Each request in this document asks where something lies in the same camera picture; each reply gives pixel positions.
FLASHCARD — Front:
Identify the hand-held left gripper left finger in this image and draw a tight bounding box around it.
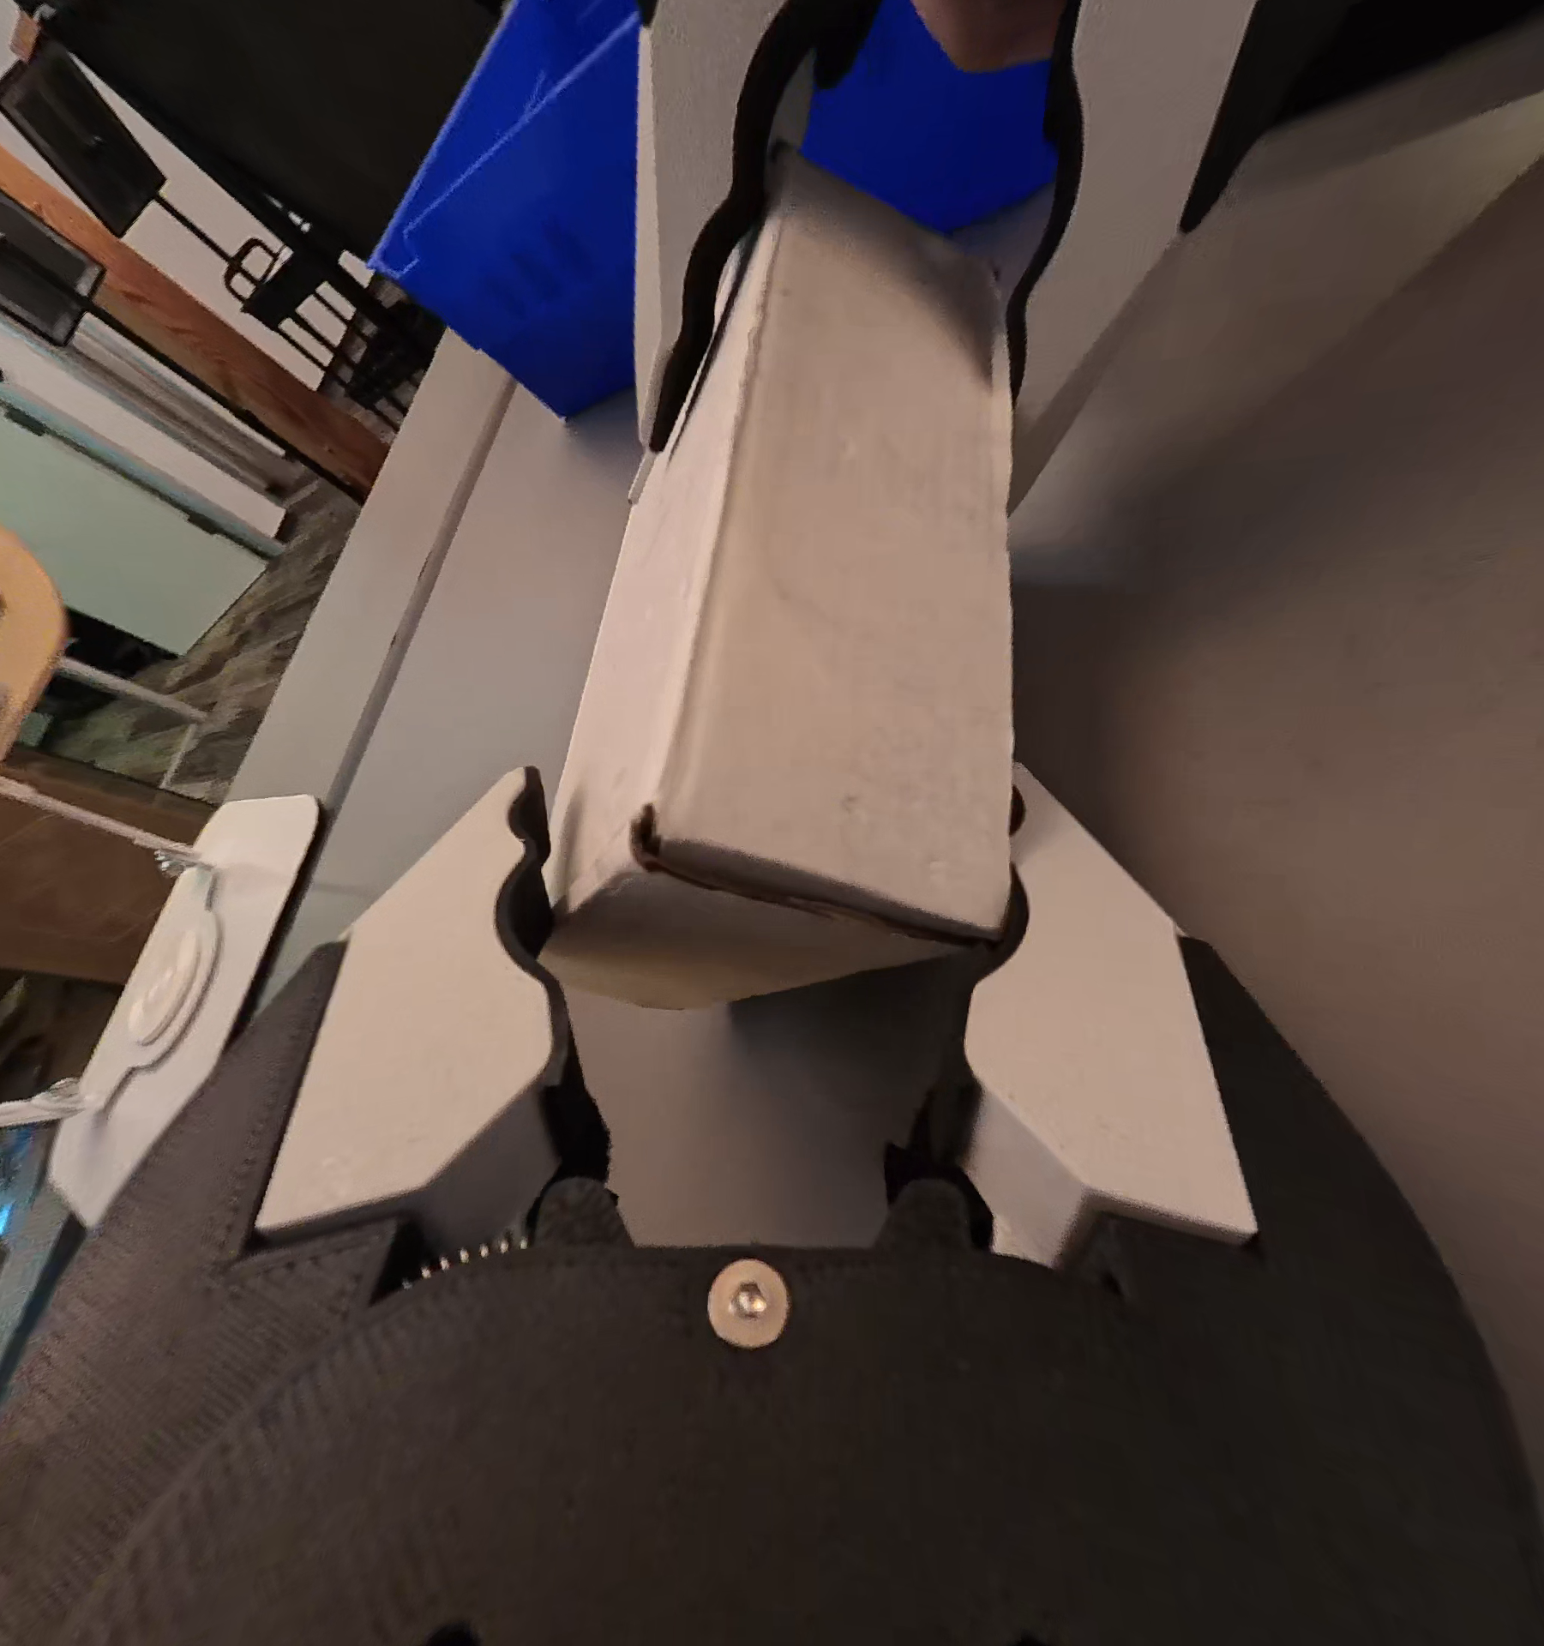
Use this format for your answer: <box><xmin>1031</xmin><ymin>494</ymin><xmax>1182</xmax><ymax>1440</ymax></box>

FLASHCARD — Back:
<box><xmin>254</xmin><ymin>767</ymin><xmax>609</xmax><ymax>1246</ymax></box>

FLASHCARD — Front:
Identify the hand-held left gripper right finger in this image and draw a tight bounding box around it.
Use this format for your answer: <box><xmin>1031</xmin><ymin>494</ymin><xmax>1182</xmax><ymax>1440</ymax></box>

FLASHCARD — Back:
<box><xmin>913</xmin><ymin>763</ymin><xmax>1259</xmax><ymax>1268</ymax></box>

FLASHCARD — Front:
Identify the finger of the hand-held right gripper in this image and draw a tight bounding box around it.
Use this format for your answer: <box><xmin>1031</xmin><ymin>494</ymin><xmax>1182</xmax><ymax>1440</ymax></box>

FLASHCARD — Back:
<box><xmin>635</xmin><ymin>0</ymin><xmax>869</xmax><ymax>454</ymax></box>
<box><xmin>1002</xmin><ymin>0</ymin><xmax>1246</xmax><ymax>432</ymax></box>

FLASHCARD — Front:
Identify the blue plastic bin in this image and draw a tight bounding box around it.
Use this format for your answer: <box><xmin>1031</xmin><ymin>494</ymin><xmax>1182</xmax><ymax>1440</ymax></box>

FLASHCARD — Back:
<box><xmin>370</xmin><ymin>0</ymin><xmax>1063</xmax><ymax>420</ymax></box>

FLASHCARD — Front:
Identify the white cardboard box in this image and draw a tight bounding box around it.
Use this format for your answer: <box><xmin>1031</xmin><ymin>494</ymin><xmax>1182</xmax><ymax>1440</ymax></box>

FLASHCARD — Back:
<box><xmin>543</xmin><ymin>140</ymin><xmax>1031</xmax><ymax>1011</ymax></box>

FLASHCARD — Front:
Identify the person's right hand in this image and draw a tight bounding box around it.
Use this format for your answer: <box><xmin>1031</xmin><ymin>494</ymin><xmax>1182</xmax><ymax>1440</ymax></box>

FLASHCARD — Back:
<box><xmin>918</xmin><ymin>0</ymin><xmax>1063</xmax><ymax>72</ymax></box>

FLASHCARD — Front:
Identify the brown wooden table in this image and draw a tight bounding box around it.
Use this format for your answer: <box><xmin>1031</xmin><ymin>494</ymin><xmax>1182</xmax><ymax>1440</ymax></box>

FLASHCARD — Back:
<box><xmin>0</xmin><ymin>108</ymin><xmax>395</xmax><ymax>505</ymax></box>

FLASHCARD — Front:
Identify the black rectangular panel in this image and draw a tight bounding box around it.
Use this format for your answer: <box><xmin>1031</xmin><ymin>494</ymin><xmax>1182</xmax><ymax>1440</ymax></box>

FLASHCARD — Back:
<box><xmin>0</xmin><ymin>31</ymin><xmax>169</xmax><ymax>240</ymax></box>

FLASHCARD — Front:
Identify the white cabinet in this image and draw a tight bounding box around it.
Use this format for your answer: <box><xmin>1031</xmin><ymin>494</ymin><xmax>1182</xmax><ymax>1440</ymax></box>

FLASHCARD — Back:
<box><xmin>0</xmin><ymin>282</ymin><xmax>286</xmax><ymax>660</ymax></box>

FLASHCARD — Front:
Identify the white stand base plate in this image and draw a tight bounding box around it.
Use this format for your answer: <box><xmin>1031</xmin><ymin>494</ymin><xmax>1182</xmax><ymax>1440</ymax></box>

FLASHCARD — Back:
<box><xmin>48</xmin><ymin>794</ymin><xmax>324</xmax><ymax>1230</ymax></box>

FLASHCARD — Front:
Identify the black wire rack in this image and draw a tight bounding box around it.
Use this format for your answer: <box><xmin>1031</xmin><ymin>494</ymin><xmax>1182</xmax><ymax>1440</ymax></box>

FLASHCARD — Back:
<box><xmin>222</xmin><ymin>227</ymin><xmax>448</xmax><ymax>429</ymax></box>

